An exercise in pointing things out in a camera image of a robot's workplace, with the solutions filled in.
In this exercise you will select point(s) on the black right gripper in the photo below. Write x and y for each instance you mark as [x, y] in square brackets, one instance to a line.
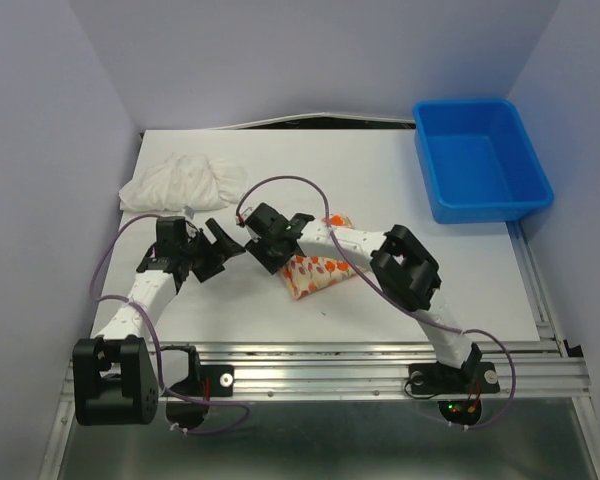
[271, 263]

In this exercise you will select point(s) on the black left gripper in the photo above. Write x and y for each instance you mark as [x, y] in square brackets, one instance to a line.
[223, 249]

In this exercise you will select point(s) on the orange floral patterned skirt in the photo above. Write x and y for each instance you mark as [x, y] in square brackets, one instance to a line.
[303, 276]

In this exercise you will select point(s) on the white ruffled skirt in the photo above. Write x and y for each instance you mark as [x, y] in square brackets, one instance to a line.
[199, 182]

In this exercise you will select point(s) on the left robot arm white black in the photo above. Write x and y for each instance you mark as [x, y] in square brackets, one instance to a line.
[119, 374]

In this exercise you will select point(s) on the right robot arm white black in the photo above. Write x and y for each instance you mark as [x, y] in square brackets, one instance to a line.
[405, 274]

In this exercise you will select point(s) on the blue plastic bin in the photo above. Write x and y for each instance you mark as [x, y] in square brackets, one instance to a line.
[477, 161]

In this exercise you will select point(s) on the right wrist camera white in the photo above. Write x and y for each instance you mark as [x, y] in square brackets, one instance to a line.
[243, 222]

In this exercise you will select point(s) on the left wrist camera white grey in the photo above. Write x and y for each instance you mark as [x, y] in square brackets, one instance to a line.
[188, 213]

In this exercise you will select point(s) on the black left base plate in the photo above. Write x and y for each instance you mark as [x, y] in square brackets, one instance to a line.
[215, 382]

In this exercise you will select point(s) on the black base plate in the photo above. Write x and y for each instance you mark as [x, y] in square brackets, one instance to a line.
[215, 382]
[437, 379]

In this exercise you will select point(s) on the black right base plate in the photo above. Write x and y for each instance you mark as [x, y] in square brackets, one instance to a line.
[437, 379]

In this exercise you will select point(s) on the aluminium rail frame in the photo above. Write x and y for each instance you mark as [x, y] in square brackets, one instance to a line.
[338, 411]

